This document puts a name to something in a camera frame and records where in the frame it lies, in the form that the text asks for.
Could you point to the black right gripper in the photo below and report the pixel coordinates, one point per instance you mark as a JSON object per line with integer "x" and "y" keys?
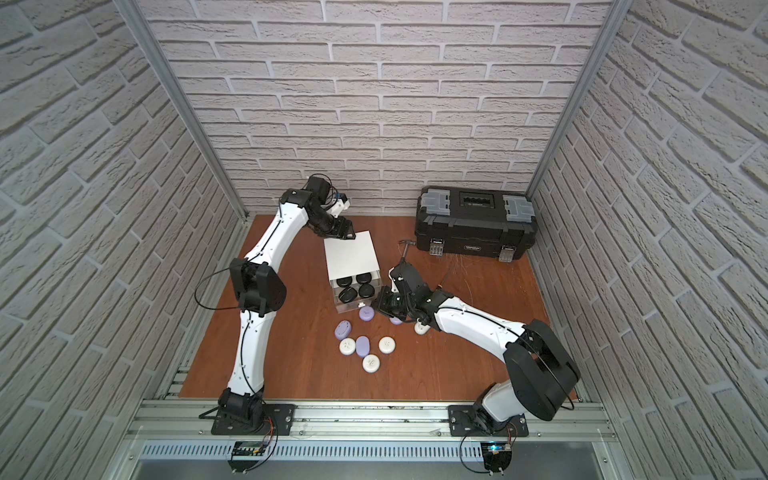
{"x": 382, "y": 301}

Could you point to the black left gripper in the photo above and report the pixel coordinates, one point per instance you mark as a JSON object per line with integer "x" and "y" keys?
{"x": 336, "y": 226}

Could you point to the clear acrylic drawer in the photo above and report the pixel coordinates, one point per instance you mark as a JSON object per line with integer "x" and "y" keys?
{"x": 358, "y": 302}

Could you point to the white oblong earphone case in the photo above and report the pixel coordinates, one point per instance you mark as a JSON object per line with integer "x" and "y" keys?
{"x": 421, "y": 329}

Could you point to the white drawer cabinet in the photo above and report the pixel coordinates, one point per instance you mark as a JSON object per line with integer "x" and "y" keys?
{"x": 350, "y": 258}

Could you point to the black oblong earphone case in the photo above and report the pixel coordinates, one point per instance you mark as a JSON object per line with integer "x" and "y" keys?
{"x": 347, "y": 295}

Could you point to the white round earphone case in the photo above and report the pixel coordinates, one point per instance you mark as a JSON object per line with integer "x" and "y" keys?
{"x": 387, "y": 345}
{"x": 371, "y": 363}
{"x": 347, "y": 346}

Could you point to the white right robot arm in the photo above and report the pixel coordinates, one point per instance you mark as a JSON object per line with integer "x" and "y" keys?
{"x": 542, "y": 374}

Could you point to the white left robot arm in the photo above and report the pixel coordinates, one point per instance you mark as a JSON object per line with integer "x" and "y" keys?
{"x": 260, "y": 292}

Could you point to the steel claw hammer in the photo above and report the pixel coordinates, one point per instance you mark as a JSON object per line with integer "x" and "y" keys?
{"x": 406, "y": 244}

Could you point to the black plastic toolbox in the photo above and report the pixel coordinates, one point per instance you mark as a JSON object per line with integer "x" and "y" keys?
{"x": 488, "y": 223}

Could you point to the right controller board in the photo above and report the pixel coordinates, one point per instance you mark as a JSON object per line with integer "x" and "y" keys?
{"x": 496, "y": 457}

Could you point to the controller board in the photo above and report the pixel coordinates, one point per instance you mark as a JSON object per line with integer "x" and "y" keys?
{"x": 246, "y": 456}
{"x": 496, "y": 457}

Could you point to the left controller board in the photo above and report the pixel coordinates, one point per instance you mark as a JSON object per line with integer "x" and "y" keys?
{"x": 246, "y": 456}

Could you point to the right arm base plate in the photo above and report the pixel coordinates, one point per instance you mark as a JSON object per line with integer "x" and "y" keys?
{"x": 473, "y": 420}

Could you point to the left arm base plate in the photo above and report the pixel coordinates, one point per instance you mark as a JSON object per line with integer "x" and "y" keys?
{"x": 259, "y": 421}

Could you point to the aluminium frame rail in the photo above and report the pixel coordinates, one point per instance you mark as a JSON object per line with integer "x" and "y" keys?
{"x": 363, "y": 420}

